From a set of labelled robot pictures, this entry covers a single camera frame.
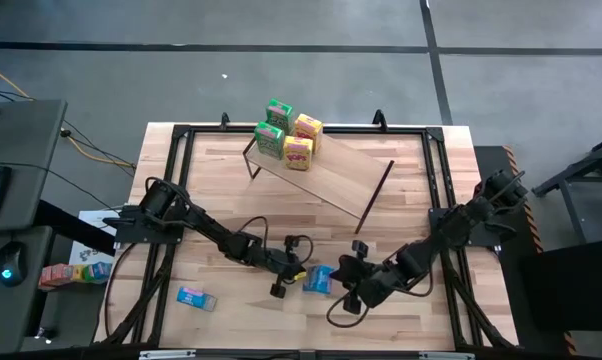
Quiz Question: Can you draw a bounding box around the black table frame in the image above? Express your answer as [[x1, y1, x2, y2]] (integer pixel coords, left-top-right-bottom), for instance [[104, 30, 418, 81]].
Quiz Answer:
[[100, 110, 517, 351]]

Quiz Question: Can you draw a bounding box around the black keyboard cable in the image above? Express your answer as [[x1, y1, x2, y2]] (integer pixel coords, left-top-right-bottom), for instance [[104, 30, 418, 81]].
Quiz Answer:
[[0, 160, 127, 211]]

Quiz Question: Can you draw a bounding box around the yellow Corn Pops cereal box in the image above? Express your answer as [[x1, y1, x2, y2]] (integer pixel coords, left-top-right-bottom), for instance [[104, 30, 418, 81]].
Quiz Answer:
[[282, 134, 314, 172], [293, 113, 325, 154]]

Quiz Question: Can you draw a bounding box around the red small cereal box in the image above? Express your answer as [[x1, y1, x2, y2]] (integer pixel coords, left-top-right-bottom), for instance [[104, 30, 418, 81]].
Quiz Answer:
[[38, 262, 75, 292]]

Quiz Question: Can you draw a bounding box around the green blue small box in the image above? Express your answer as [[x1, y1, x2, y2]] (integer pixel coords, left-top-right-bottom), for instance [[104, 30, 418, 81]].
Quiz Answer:
[[83, 261, 114, 285]]

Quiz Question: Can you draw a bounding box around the yellow cable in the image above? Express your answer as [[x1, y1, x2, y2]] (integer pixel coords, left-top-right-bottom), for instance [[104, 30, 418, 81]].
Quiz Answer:
[[0, 58, 135, 169]]

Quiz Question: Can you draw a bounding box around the black metal stand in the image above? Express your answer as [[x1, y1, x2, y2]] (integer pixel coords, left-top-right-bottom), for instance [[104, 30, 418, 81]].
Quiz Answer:
[[530, 130, 602, 244]]

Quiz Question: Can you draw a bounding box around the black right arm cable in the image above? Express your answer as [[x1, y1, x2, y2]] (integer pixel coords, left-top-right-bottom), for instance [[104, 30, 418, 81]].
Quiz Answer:
[[325, 269, 435, 330]]

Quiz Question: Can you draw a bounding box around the black desk crossbar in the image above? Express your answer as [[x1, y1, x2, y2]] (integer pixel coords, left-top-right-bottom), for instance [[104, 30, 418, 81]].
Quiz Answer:
[[33, 199, 118, 256]]

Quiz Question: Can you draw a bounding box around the black computer mouse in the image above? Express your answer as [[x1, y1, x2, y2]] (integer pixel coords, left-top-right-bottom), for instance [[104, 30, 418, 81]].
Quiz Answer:
[[0, 241, 29, 288]]

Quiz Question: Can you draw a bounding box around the black platform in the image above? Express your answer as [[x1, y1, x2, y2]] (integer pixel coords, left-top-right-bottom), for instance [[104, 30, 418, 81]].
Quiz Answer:
[[473, 144, 602, 354]]

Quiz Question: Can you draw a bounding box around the green Apple Jacks cereal box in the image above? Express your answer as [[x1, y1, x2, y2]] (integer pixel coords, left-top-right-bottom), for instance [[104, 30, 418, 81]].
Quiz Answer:
[[253, 121, 286, 161], [264, 98, 296, 136]]

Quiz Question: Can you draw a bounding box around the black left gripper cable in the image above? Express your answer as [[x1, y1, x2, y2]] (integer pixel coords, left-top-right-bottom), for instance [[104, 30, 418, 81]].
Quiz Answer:
[[283, 233, 315, 266]]

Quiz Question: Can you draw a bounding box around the white paper sheet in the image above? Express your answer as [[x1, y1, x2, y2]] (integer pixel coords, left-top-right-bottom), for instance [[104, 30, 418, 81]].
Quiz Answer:
[[68, 209, 127, 266]]

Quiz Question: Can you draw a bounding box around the orange black hazard tape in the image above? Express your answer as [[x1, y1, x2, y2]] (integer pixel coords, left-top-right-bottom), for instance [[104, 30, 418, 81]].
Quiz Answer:
[[502, 144, 578, 354]]

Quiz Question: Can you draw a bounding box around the silver metal bracket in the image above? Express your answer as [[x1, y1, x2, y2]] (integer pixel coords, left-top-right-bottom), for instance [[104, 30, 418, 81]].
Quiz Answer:
[[418, 351, 475, 360], [138, 349, 197, 360]]

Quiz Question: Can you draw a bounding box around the wooden shelf with black legs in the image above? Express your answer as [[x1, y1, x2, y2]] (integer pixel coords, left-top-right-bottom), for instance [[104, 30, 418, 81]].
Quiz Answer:
[[242, 133, 396, 235]]

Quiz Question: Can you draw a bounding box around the blue Rice Krispies cereal box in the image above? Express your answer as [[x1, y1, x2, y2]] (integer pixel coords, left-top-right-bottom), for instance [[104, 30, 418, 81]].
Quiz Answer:
[[302, 264, 336, 296], [175, 285, 218, 313]]

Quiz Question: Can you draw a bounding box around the grey desk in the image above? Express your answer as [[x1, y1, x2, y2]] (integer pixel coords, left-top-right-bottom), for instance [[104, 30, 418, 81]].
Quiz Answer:
[[0, 98, 68, 354]]

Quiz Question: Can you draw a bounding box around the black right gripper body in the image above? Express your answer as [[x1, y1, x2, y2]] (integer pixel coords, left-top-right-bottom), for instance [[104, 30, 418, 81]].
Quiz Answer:
[[336, 252, 400, 309]]

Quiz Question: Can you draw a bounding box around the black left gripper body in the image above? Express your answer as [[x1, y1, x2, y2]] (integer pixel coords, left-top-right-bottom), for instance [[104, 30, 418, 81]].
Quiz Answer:
[[258, 244, 308, 289]]

